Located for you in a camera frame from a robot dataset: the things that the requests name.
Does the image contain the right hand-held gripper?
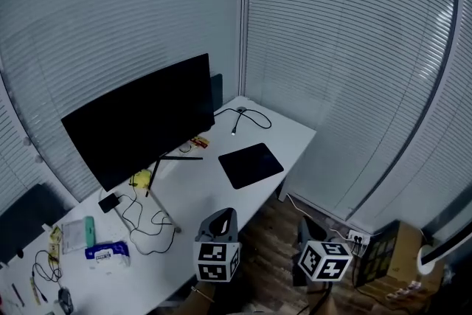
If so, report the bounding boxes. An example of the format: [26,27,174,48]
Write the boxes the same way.
[293,215,353,287]

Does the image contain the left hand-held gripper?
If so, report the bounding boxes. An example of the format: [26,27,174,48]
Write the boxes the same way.
[194,207,241,283]

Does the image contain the black mouse pad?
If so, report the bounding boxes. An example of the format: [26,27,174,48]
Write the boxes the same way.
[218,142,285,190]

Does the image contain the person's right forearm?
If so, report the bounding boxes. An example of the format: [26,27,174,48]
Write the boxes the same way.
[305,283,337,315]

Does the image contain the person's left forearm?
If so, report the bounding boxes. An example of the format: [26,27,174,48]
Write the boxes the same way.
[176,282,222,315]

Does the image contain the white desk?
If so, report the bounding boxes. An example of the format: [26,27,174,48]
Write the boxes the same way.
[0,95,317,315]

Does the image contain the white desk leg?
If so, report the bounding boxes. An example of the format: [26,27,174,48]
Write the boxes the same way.
[277,176,291,203]

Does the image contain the grey computer mouse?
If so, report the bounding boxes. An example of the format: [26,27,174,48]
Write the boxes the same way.
[58,286,74,315]

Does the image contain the white power strip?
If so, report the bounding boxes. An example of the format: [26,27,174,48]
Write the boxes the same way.
[347,229,371,246]

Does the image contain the silver metal rod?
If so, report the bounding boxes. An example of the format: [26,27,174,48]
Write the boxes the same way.
[147,187,183,234]

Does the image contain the brown cardboard box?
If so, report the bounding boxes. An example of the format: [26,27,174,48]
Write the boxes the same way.
[353,220,423,288]

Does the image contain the black monitor stand legs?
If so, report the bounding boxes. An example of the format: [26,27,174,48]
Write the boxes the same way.
[145,154,204,198]

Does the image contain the yellow crumpled item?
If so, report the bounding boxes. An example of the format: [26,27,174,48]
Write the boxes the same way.
[129,168,153,190]

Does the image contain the blue white wet wipes pack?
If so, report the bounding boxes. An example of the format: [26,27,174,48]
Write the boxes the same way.
[84,240,131,268]

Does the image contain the red and yellow packet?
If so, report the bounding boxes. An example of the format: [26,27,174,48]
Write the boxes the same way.
[190,135,210,150]

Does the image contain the black power adapter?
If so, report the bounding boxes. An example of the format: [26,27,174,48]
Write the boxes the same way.
[97,194,121,214]

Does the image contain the teal flat case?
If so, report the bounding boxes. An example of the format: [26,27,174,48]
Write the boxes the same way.
[84,216,97,249]

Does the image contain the large black monitor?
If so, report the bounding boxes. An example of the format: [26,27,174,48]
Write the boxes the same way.
[60,53,216,193]

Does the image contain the dark panel behind monitor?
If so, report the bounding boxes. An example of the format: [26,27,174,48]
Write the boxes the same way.
[209,73,224,115]

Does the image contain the yellow snack packet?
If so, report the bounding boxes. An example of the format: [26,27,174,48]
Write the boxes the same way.
[49,226,63,263]

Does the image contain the yellow strip packet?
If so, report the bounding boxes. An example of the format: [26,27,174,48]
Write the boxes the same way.
[29,276,42,306]

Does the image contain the small black monitor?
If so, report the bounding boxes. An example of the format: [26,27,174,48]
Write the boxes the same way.
[0,183,72,266]

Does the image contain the black pen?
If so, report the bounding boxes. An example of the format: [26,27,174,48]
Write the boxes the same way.
[10,283,25,308]

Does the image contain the white floor cable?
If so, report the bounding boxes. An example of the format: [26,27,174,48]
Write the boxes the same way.
[286,193,351,238]

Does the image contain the thin black adapter cable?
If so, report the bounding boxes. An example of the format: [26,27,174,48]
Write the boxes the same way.
[117,193,176,256]

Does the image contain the white ring lamp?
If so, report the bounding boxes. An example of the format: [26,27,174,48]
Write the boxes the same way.
[416,242,448,276]

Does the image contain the black cable with plug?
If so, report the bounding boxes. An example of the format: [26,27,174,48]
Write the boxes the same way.
[213,107,273,137]

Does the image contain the black mouse cable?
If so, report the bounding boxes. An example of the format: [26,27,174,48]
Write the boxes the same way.
[32,249,64,303]

